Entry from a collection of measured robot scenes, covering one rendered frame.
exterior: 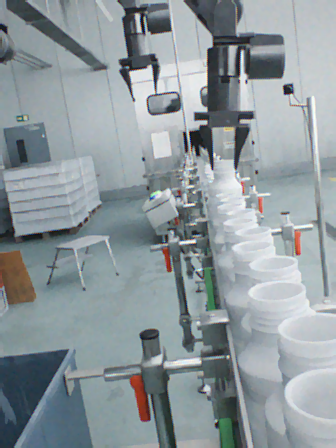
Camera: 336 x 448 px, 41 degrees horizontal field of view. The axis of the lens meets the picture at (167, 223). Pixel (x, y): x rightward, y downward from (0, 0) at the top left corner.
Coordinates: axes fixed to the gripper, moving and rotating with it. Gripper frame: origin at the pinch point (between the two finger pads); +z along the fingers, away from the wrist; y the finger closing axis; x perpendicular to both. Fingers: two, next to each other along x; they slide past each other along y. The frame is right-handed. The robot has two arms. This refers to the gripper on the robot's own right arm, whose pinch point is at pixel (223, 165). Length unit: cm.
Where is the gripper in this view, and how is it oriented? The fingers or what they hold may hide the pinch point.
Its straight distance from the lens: 81.2
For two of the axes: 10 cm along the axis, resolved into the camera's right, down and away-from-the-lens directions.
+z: 0.2, 9.8, 1.9
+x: 0.5, -1.9, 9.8
